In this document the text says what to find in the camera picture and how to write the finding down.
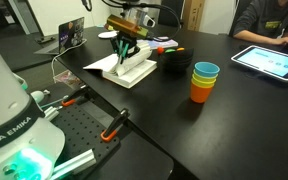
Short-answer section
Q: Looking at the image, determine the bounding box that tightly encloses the orange robotics book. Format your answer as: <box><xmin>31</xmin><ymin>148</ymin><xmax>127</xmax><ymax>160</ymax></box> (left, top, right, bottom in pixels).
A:
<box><xmin>82</xmin><ymin>41</ymin><xmax>158</xmax><ymax>90</ymax></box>

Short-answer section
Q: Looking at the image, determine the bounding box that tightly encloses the green plastic cup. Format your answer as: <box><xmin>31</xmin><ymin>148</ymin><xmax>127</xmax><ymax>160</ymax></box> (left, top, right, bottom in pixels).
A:
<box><xmin>192</xmin><ymin>69</ymin><xmax>218</xmax><ymax>84</ymax></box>

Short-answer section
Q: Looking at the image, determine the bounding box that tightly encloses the black bowl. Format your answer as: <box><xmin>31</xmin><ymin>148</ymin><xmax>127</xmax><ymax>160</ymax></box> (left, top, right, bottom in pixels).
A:
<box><xmin>158</xmin><ymin>47</ymin><xmax>195</xmax><ymax>73</ymax></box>

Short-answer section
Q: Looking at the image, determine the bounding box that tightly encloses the long aluminium profile bar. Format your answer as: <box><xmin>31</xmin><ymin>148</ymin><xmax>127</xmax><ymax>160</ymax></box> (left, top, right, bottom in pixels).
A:
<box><xmin>50</xmin><ymin>148</ymin><xmax>97</xmax><ymax>180</ymax></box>

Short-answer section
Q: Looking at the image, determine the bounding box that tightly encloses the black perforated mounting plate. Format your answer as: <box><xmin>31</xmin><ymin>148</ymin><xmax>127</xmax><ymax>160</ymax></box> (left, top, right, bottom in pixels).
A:
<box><xmin>49</xmin><ymin>103</ymin><xmax>121</xmax><ymax>169</ymax></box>

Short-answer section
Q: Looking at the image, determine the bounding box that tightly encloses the yellow wrist camera box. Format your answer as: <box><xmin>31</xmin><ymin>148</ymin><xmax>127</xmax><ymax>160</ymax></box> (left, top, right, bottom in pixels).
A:
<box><xmin>104</xmin><ymin>14</ymin><xmax>150</xmax><ymax>38</ymax></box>

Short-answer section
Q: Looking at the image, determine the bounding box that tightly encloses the brown cardboard box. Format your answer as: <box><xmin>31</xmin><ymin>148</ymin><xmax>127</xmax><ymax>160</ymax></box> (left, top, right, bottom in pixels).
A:
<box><xmin>182</xmin><ymin>0</ymin><xmax>207</xmax><ymax>33</ymax></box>

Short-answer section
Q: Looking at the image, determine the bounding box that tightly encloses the white tablet with lit screen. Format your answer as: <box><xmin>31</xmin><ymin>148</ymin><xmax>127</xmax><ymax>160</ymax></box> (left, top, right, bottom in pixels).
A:
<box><xmin>230</xmin><ymin>45</ymin><xmax>288</xmax><ymax>82</ymax></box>

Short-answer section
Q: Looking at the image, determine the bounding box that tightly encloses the bare person forearm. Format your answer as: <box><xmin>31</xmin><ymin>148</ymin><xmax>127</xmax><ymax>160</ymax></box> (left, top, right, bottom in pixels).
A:
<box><xmin>233</xmin><ymin>29</ymin><xmax>280</xmax><ymax>46</ymax></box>

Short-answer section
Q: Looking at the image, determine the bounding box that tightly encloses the yellow plastic cup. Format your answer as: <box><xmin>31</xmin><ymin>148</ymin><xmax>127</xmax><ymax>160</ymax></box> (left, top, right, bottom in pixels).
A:
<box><xmin>191</xmin><ymin>77</ymin><xmax>216</xmax><ymax>89</ymax></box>

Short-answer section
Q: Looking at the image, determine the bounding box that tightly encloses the short aluminium profile bar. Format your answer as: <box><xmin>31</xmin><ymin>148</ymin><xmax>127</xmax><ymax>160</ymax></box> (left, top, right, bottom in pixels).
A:
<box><xmin>43</xmin><ymin>106</ymin><xmax>60</xmax><ymax>122</ymax></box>

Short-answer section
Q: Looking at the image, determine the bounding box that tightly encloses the small black desk device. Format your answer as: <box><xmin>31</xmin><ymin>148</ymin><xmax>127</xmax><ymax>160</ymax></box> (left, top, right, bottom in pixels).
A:
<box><xmin>35</xmin><ymin>35</ymin><xmax>57</xmax><ymax>45</ymax></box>

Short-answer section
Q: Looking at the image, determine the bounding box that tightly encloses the person's hand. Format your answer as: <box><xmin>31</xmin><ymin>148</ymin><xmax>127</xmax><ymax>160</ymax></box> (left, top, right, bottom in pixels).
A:
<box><xmin>275</xmin><ymin>35</ymin><xmax>288</xmax><ymax>46</ymax></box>

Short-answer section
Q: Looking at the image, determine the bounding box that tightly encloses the white round plate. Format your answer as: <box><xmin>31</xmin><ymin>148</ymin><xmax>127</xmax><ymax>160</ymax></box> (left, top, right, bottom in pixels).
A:
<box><xmin>97</xmin><ymin>30</ymin><xmax>119</xmax><ymax>40</ymax></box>

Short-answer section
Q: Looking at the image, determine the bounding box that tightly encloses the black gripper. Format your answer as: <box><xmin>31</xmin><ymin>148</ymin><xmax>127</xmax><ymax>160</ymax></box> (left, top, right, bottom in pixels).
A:
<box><xmin>109</xmin><ymin>33</ymin><xmax>142</xmax><ymax>64</ymax></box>

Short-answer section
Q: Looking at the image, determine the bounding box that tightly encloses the black office chair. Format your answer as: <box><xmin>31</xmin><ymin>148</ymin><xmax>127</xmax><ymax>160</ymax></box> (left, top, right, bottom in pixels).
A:
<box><xmin>158</xmin><ymin>0</ymin><xmax>186</xmax><ymax>28</ymax></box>

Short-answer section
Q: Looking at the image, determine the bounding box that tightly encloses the person in grey shirt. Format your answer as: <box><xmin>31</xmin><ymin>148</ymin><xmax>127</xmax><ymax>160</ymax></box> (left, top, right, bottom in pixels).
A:
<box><xmin>232</xmin><ymin>0</ymin><xmax>288</xmax><ymax>38</ymax></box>

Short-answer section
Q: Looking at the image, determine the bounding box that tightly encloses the clear bag with coloured contents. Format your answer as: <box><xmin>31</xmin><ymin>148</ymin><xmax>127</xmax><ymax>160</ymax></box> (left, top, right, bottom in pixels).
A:
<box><xmin>53</xmin><ymin>69</ymin><xmax>84</xmax><ymax>90</ymax></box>

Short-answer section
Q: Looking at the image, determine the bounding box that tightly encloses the light purple UIST book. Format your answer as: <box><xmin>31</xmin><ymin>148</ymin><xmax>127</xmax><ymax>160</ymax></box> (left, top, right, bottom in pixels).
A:
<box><xmin>137</xmin><ymin>36</ymin><xmax>179</xmax><ymax>50</ymax></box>

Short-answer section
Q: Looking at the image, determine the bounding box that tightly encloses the orange plastic cup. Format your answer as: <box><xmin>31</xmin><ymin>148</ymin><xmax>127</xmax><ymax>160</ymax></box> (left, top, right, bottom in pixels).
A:
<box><xmin>189</xmin><ymin>82</ymin><xmax>214</xmax><ymax>104</ymax></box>

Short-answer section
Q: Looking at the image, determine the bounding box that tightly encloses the white handheld device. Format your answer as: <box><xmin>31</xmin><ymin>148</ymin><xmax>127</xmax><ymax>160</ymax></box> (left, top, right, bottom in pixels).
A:
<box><xmin>30</xmin><ymin>89</ymin><xmax>51</xmax><ymax>104</ymax></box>

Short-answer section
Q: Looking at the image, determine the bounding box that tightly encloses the black clamp with orange handle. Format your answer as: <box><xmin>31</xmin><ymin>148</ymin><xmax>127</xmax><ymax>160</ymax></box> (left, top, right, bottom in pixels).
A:
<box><xmin>61</xmin><ymin>84</ymin><xmax>90</xmax><ymax>108</ymax></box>
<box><xmin>100</xmin><ymin>108</ymin><xmax>131</xmax><ymax>143</ymax></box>

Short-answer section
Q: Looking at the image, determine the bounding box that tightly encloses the blue plastic cup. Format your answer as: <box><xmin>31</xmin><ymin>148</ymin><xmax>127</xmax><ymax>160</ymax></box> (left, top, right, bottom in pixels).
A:
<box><xmin>194</xmin><ymin>61</ymin><xmax>221</xmax><ymax>78</ymax></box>

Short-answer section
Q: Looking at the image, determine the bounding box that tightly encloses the open laptop with stickers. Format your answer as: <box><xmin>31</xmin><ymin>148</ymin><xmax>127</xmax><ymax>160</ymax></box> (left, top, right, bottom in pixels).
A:
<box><xmin>33</xmin><ymin>16</ymin><xmax>88</xmax><ymax>56</ymax></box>

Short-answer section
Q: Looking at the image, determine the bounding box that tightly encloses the white laptop cable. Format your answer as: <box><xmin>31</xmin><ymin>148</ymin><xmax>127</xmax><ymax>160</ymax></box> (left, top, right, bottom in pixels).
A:
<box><xmin>50</xmin><ymin>39</ymin><xmax>88</xmax><ymax>83</ymax></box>

